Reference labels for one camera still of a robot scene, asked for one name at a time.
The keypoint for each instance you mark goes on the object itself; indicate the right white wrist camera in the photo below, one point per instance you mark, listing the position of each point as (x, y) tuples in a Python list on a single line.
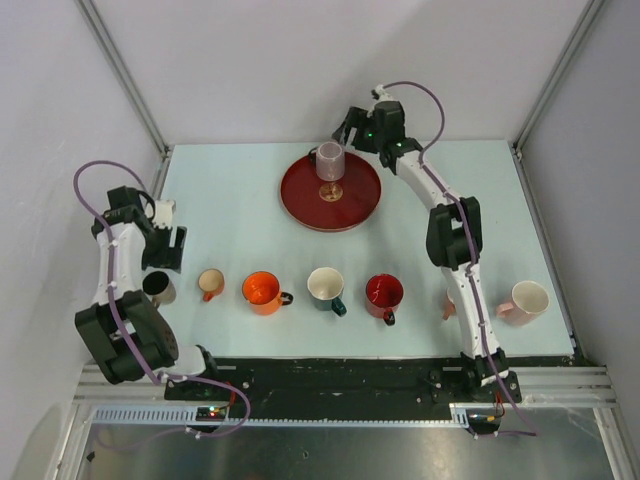
[(380, 94)]

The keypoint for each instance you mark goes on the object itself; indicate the round red tray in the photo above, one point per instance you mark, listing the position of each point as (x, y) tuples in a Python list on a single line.
[(330, 206)]

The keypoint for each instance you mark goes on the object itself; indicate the grey cable duct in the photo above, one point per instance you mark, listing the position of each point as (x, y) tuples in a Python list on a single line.
[(200, 416)]

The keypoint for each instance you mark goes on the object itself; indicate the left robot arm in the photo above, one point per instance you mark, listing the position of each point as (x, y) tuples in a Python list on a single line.
[(123, 327)]

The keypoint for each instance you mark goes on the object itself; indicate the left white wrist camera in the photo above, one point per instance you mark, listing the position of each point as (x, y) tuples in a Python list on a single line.
[(161, 214)]

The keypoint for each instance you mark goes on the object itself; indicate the small orange cup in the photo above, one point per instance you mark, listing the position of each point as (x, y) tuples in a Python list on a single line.
[(211, 282)]

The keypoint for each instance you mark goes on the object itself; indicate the dark green mug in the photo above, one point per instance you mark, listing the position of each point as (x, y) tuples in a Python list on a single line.
[(326, 286)]

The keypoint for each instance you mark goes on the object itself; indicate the red mug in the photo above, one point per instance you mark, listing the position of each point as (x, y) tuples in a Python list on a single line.
[(384, 293)]

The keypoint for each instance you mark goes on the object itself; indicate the orange mug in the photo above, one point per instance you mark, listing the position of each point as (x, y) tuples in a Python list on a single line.
[(262, 290)]

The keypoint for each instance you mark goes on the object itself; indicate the brown textured cup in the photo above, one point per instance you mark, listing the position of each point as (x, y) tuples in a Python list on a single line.
[(158, 286)]

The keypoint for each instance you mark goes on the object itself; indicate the lilac mug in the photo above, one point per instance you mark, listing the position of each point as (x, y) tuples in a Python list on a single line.
[(329, 161)]

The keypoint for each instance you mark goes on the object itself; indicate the large pale pink mug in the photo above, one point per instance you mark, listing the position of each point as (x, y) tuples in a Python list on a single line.
[(528, 300)]

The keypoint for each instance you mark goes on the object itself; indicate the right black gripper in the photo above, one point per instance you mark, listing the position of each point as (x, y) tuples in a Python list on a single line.
[(358, 119)]

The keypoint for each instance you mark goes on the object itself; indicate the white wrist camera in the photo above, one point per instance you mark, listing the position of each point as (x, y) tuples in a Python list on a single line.
[(380, 94), (161, 214)]

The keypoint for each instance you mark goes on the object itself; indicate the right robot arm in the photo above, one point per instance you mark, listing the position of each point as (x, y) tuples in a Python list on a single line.
[(454, 232)]

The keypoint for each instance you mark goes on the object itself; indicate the small salmon pink mug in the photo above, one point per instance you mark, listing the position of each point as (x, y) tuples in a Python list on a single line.
[(449, 308)]

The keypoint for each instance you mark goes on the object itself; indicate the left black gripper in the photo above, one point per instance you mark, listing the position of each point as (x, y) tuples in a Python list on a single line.
[(168, 257)]

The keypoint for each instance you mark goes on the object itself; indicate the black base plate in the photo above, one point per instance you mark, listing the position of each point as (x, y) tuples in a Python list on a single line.
[(343, 389)]

